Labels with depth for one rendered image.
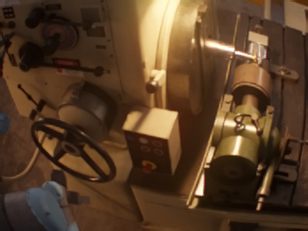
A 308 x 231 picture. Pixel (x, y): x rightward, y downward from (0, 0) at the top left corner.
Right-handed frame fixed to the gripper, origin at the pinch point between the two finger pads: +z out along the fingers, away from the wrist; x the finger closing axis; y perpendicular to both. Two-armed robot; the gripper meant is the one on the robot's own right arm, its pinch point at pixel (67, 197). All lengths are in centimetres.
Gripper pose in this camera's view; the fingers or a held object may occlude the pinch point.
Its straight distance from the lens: 152.2
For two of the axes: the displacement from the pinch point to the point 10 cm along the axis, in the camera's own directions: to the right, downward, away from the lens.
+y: -0.2, 9.7, -2.2
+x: 10.0, 0.2, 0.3
